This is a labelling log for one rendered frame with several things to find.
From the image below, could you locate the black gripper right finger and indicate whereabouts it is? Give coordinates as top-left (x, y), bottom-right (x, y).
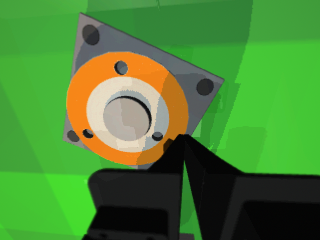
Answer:
top-left (184, 134), bottom-right (320, 240)

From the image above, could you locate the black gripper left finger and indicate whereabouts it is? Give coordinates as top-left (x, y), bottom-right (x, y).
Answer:
top-left (87, 134), bottom-right (185, 240)

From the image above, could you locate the orange round plate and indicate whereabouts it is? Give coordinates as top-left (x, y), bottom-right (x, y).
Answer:
top-left (66, 51), bottom-right (189, 165)

